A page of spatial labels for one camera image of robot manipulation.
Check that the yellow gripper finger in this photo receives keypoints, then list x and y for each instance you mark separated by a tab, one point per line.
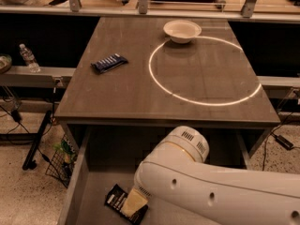
134	202

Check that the black rxbar chocolate wrapper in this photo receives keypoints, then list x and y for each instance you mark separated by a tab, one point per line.
116	198

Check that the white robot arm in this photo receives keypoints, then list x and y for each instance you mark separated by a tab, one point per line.
175	171

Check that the open grey top drawer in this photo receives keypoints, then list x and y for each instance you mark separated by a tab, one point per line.
110	155

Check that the black stand leg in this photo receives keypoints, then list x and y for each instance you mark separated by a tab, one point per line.
29	163

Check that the blue snack bar wrapper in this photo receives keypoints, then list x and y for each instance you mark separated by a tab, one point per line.
108	63

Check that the grey side shelf left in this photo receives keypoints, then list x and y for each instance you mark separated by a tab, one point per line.
48	77

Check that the white bowl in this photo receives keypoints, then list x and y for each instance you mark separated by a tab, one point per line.
182	31

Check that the clear plastic water bottle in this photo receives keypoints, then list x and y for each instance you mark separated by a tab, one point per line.
29	58

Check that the green bowl at left edge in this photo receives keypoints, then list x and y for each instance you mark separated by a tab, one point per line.
5	63

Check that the black wire basket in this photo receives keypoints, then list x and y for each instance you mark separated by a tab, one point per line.
62	163

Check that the grey railing frame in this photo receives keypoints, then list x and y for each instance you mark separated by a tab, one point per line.
270	11

